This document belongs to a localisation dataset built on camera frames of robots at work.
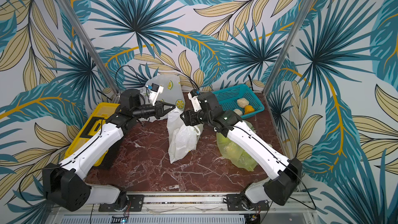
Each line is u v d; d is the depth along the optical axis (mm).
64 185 389
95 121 836
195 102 636
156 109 640
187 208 732
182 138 737
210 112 519
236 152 829
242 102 1066
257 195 553
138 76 1134
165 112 681
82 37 860
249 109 1038
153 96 651
